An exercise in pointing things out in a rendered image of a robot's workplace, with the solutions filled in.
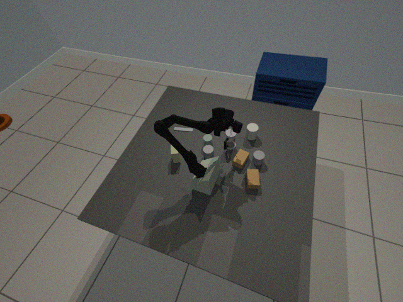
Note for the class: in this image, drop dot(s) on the olive green box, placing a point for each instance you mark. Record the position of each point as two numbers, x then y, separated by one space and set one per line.
176 156

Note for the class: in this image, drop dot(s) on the glass french press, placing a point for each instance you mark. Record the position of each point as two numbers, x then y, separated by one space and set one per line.
230 139

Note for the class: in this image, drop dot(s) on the tan rectangular box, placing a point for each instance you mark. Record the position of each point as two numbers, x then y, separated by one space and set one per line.
252 178
240 158

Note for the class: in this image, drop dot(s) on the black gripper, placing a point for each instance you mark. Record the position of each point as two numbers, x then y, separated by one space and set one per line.
236 126

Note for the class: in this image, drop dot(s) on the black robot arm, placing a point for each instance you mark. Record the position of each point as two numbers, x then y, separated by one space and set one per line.
215 124

